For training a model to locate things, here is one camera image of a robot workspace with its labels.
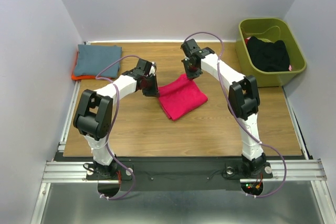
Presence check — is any pink red t shirt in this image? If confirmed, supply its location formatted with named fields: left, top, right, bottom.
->
left=158, top=74, right=208, bottom=121

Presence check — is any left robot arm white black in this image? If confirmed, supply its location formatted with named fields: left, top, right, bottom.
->
left=73, top=58, right=160, bottom=179

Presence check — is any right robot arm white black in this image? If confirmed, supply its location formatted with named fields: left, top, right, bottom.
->
left=181, top=39, right=266, bottom=177

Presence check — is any folded blue grey t shirt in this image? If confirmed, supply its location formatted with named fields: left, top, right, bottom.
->
left=71, top=44, right=122, bottom=80

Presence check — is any folded orange t shirt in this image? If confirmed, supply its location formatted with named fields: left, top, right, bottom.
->
left=71, top=51, right=113, bottom=81

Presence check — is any olive green plastic bin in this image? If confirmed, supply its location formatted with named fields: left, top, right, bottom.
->
left=236, top=18, right=307, bottom=87

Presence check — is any black t shirt in bin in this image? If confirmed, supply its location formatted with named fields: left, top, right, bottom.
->
left=245, top=36, right=292, bottom=72

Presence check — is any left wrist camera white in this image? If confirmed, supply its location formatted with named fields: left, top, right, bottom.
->
left=148, top=62, right=156, bottom=76

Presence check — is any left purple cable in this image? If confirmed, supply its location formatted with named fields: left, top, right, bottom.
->
left=94, top=55, right=136, bottom=200

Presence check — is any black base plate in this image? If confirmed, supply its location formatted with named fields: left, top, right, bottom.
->
left=83, top=157, right=272, bottom=194

